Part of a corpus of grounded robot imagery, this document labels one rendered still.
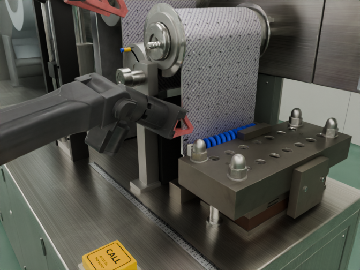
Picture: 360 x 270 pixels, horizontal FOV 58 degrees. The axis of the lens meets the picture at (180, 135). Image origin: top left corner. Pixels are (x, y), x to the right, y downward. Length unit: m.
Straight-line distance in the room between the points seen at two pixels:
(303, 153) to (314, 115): 2.93
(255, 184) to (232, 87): 0.27
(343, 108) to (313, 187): 2.77
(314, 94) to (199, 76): 2.97
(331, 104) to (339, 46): 2.73
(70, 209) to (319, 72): 0.65
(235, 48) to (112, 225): 0.47
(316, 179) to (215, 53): 0.34
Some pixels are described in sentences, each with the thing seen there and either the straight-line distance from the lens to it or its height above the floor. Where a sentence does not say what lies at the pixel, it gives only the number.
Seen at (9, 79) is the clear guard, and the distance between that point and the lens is 1.60.
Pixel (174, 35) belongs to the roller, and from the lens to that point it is 0.66.
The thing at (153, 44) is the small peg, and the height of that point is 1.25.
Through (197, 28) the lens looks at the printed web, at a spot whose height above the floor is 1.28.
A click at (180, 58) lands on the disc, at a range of 0.66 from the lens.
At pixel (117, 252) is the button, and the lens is 0.61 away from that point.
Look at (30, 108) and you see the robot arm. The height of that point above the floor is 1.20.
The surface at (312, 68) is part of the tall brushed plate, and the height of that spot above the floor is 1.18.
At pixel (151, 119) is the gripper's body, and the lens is 0.61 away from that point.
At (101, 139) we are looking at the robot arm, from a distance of 0.58.
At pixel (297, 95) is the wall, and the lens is 3.72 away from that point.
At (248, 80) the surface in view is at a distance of 0.82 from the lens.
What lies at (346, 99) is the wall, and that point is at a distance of 3.47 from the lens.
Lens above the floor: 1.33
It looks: 22 degrees down
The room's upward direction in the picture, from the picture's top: straight up
